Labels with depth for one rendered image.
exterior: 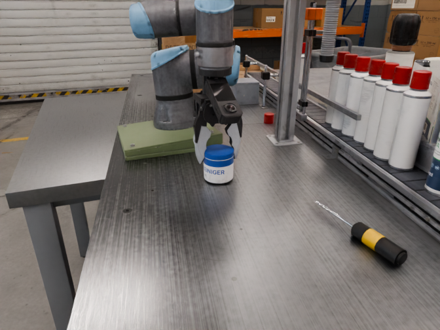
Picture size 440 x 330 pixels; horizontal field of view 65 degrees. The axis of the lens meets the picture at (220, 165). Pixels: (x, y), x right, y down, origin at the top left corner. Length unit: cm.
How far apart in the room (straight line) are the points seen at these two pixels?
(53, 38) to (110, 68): 77
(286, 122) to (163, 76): 38
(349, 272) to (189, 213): 31
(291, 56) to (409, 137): 38
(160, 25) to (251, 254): 52
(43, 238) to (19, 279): 106
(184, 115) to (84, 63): 427
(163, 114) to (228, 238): 55
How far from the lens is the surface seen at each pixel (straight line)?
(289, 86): 102
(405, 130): 81
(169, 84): 105
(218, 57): 72
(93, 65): 528
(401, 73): 83
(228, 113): 67
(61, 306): 111
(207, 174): 79
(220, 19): 72
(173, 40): 153
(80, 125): 129
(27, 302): 187
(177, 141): 95
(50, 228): 95
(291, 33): 99
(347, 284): 57
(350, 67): 100
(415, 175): 83
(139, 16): 83
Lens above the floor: 120
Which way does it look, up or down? 25 degrees down
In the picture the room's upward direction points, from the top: straight up
